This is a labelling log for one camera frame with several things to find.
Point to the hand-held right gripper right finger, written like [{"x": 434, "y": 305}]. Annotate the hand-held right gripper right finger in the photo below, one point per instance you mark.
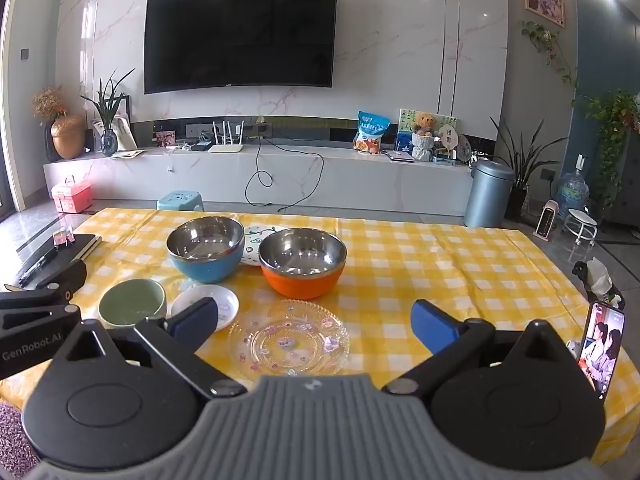
[{"x": 432, "y": 329}]

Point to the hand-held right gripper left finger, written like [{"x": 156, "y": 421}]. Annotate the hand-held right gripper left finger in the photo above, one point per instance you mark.
[{"x": 192, "y": 319}]

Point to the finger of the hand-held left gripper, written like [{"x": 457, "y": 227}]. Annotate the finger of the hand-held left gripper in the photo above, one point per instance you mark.
[
  {"x": 67, "y": 277},
  {"x": 62, "y": 312}
]

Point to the small white printed plate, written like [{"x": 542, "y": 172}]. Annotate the small white printed plate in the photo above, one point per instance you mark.
[{"x": 225, "y": 302}]

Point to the blue steel bowl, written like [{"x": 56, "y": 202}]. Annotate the blue steel bowl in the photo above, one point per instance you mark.
[{"x": 205, "y": 267}]

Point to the green ceramic bowl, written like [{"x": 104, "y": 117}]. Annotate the green ceramic bowl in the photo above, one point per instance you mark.
[{"x": 130, "y": 302}]

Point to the white leaf-pattern plate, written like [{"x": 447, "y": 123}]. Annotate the white leaf-pattern plate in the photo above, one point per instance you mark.
[{"x": 251, "y": 245}]

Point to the clear glass printed plate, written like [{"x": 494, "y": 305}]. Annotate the clear glass printed plate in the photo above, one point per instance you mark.
[{"x": 287, "y": 340}]

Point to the orange steel bowl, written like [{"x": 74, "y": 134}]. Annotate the orange steel bowl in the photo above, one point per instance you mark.
[{"x": 300, "y": 282}]

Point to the black pen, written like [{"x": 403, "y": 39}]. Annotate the black pen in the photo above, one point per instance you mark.
[{"x": 37, "y": 264}]

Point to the black notebook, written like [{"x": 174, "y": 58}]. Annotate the black notebook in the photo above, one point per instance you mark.
[{"x": 82, "y": 245}]

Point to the yellow checkered tablecloth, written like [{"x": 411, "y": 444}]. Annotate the yellow checkered tablecloth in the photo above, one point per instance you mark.
[{"x": 425, "y": 260}]

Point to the pink storage box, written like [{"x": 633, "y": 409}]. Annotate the pink storage box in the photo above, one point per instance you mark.
[{"x": 72, "y": 197}]

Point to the purple rug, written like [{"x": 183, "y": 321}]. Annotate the purple rug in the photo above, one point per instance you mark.
[{"x": 15, "y": 435}]

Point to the light blue plastic stool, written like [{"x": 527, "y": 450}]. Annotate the light blue plastic stool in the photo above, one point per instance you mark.
[{"x": 177, "y": 201}]

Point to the bronze acorn-shaped jar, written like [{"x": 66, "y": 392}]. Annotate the bronze acorn-shaped jar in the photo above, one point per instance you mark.
[{"x": 69, "y": 137}]

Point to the glass vase with green plant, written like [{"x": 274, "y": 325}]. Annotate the glass vase with green plant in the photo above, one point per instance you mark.
[{"x": 108, "y": 140}]

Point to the grey-blue trash can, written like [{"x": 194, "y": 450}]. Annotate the grey-blue trash can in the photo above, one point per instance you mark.
[{"x": 487, "y": 195}]

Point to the small white heater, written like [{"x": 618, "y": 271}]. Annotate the small white heater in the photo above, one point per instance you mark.
[{"x": 546, "y": 220}]

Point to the white framed picture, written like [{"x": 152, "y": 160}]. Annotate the white framed picture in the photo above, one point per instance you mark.
[{"x": 124, "y": 130}]

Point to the small photo card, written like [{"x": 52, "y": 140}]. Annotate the small photo card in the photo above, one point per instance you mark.
[{"x": 165, "y": 138}]

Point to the smartphone on stand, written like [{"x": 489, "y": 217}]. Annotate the smartphone on stand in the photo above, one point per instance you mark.
[{"x": 602, "y": 345}]

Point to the black tissue holder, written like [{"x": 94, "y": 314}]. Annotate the black tissue holder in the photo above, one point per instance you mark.
[{"x": 597, "y": 280}]

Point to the small black box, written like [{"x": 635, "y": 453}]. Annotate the small black box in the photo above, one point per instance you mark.
[{"x": 202, "y": 146}]

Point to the white router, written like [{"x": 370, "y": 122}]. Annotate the white router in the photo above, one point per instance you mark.
[{"x": 225, "y": 148}]

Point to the white marble television cabinet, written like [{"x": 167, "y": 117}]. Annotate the white marble television cabinet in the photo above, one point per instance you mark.
[{"x": 350, "y": 175}]

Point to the dried flower bouquet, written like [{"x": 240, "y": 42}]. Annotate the dried flower bouquet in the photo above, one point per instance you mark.
[{"x": 47, "y": 102}]

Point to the potted long-leaf plant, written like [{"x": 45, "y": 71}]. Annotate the potted long-leaf plant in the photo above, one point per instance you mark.
[{"x": 520, "y": 170}]

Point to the decorative display plate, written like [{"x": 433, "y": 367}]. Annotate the decorative display plate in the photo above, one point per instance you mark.
[{"x": 465, "y": 149}]

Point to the round white stool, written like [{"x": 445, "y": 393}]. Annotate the round white stool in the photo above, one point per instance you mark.
[{"x": 580, "y": 220}]

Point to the teddy bear bouquet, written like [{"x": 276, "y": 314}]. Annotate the teddy bear bouquet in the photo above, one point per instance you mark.
[{"x": 424, "y": 137}]

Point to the round hand fan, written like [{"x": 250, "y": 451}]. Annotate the round hand fan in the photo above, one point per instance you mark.
[{"x": 446, "y": 137}]

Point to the blue water jug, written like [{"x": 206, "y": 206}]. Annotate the blue water jug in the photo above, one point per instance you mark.
[{"x": 572, "y": 195}]

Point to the green canvas painting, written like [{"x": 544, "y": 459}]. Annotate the green canvas painting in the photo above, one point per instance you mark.
[{"x": 405, "y": 125}]

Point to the blue snack bag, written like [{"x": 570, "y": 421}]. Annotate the blue snack bag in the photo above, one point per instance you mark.
[{"x": 372, "y": 130}]

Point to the leafy green plant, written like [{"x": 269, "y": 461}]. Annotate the leafy green plant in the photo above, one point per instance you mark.
[{"x": 615, "y": 120}]

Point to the black flat-screen television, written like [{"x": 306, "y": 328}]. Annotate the black flat-screen television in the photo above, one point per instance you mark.
[{"x": 240, "y": 35}]

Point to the hanging vine plant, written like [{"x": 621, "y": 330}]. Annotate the hanging vine plant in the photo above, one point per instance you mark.
[{"x": 547, "y": 45}]

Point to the framed wall picture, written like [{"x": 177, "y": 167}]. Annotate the framed wall picture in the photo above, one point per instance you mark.
[{"x": 544, "y": 2}]

